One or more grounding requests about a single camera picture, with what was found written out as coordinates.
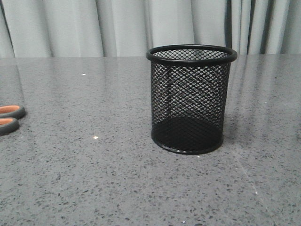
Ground grey curtain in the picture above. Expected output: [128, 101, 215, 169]
[0, 0, 301, 58]

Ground black mesh metal bucket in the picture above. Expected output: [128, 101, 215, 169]
[146, 44, 237, 154]

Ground grey orange handled scissors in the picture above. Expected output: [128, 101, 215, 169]
[0, 105, 26, 136]

